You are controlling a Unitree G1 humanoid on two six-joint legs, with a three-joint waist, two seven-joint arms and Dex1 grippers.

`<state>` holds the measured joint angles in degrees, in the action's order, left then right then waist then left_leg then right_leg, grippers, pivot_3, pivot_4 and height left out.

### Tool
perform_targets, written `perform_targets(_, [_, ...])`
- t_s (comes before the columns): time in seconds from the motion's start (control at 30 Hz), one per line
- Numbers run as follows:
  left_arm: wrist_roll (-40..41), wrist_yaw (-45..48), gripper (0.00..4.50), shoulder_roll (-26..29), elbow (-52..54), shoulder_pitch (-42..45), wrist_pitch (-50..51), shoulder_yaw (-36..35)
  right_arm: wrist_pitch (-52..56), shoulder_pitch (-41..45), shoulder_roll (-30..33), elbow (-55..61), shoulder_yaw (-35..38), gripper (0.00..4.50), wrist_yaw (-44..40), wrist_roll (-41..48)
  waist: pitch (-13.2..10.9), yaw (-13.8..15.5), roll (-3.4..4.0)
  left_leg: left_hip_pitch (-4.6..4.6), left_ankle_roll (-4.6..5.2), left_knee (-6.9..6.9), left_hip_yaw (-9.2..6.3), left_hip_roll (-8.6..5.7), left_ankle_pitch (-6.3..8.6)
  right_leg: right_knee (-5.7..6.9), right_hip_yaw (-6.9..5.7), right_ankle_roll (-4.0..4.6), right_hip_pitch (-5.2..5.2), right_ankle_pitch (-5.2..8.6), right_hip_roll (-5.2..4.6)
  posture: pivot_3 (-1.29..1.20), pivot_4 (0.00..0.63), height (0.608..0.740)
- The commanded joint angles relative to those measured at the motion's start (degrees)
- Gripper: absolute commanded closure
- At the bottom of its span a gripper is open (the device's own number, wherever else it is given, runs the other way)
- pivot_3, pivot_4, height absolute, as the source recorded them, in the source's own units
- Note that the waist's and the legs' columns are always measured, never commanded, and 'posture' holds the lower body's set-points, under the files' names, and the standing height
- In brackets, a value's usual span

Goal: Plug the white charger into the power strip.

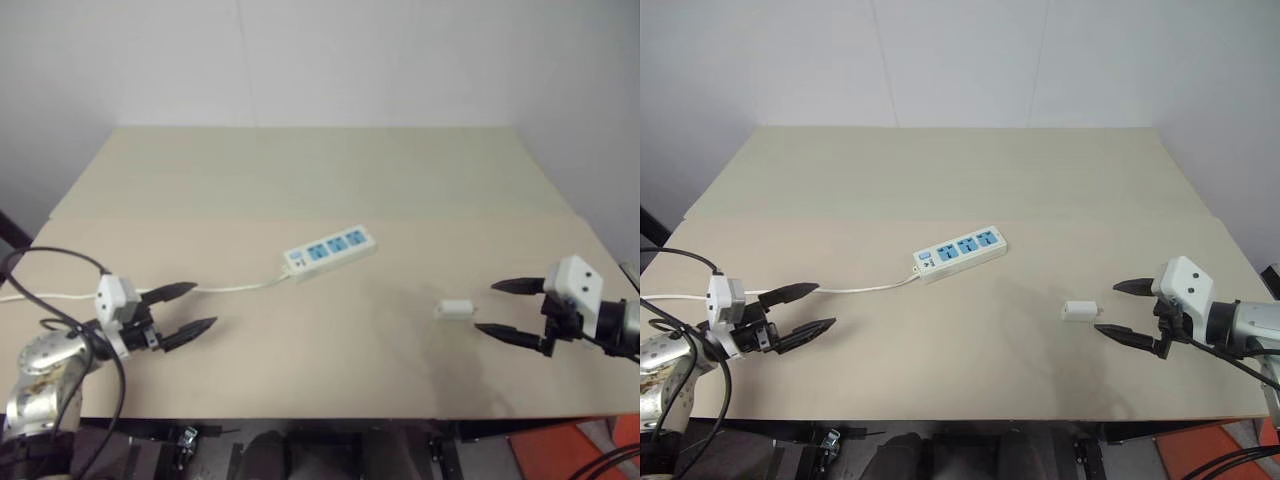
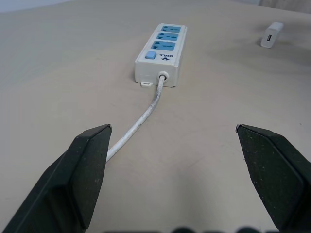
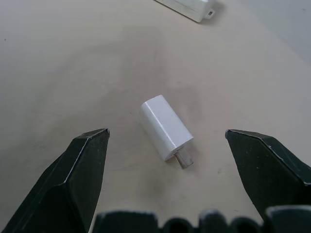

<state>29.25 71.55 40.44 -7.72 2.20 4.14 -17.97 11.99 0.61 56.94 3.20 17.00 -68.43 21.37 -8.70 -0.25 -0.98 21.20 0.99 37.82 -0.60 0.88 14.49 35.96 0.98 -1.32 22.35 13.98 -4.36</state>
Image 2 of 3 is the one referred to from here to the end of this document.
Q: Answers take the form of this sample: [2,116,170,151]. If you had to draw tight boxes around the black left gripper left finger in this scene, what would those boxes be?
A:
[0,124,113,233]

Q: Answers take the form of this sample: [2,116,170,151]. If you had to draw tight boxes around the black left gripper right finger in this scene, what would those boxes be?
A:
[235,124,311,233]

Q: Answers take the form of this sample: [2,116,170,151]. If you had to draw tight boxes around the white power strip blue sockets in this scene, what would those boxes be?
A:
[134,23,188,89]

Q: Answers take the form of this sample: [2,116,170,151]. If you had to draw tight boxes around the white USB charger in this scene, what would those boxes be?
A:
[260,22,284,49]

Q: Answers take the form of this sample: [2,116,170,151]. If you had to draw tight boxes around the white power cable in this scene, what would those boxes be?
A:
[105,74,165,163]

